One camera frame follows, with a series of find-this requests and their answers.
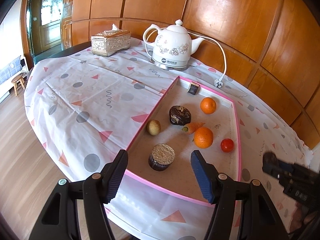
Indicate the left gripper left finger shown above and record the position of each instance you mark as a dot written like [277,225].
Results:
[59,216]

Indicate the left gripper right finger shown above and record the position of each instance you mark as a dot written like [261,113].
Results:
[259,218]

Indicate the red tomato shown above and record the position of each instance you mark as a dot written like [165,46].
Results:
[227,145]

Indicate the orange fruit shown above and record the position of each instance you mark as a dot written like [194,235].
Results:
[203,137]
[208,105]

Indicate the dark yam chunk pale end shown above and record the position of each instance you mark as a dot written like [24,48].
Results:
[161,157]

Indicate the small orange carrot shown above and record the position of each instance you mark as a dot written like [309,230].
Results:
[192,127]

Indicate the dark brown taro root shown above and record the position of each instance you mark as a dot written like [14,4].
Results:
[179,115]

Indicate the small yellow potato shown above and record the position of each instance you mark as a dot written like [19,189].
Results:
[154,127]

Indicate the dark cut yam piece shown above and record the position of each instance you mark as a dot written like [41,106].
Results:
[193,88]

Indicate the person right hand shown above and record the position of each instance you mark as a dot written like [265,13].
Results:
[299,218]

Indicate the pink shallow tray box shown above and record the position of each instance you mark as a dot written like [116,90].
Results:
[178,180]

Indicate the patterned white tablecloth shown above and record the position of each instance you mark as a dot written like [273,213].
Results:
[84,109]

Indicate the small wooden stool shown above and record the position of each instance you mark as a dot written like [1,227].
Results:
[18,82]

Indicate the grey sofa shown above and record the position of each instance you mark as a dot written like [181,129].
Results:
[8,73]

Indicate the white ceramic electric kettle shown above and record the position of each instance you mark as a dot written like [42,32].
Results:
[172,47]

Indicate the ornate silver tissue box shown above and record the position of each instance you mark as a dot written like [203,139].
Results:
[108,42]

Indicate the wooden door with glass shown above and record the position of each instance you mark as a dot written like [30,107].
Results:
[46,27]

